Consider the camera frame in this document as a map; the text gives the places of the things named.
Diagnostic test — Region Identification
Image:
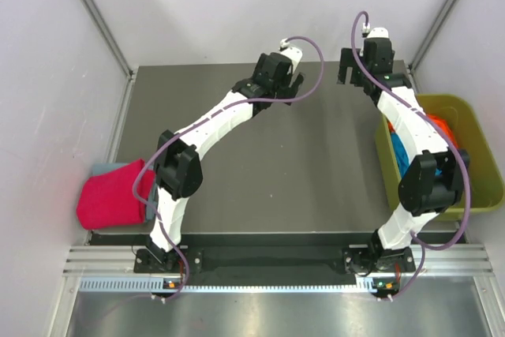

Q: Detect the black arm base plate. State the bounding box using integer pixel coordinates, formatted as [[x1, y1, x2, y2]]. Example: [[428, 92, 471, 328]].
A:
[[133, 245, 416, 275]]

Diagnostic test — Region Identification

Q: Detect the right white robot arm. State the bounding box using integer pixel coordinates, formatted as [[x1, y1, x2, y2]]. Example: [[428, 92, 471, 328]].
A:
[[338, 28, 464, 272]]

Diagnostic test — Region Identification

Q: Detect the red folded t shirt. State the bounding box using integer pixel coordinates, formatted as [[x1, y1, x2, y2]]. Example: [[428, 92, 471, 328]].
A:
[[76, 158, 158, 230]]

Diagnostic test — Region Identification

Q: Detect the grey folded t shirt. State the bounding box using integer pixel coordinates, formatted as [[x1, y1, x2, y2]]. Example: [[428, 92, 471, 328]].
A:
[[91, 161, 160, 223]]

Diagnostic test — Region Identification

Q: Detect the slotted cable duct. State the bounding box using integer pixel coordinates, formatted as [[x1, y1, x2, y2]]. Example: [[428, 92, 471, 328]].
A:
[[79, 277, 397, 294]]

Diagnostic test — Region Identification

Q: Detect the olive green plastic bin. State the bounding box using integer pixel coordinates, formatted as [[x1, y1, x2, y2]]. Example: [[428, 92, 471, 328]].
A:
[[375, 94, 504, 215]]

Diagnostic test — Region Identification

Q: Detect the aluminium frame rail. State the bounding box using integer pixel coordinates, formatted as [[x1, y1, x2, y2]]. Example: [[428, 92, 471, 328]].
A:
[[63, 244, 494, 277]]

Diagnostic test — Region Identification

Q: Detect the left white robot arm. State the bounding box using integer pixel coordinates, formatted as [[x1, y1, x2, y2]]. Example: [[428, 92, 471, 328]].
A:
[[132, 47, 305, 271]]

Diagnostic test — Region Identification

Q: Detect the blue t shirt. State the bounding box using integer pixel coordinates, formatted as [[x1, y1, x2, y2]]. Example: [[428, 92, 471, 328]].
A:
[[390, 131, 445, 180]]

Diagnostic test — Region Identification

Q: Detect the orange t shirt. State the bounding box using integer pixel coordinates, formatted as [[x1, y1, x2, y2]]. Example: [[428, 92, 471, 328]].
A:
[[386, 114, 458, 148]]

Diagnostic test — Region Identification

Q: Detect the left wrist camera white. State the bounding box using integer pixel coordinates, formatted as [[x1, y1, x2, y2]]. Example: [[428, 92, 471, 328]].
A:
[[279, 39, 303, 70]]

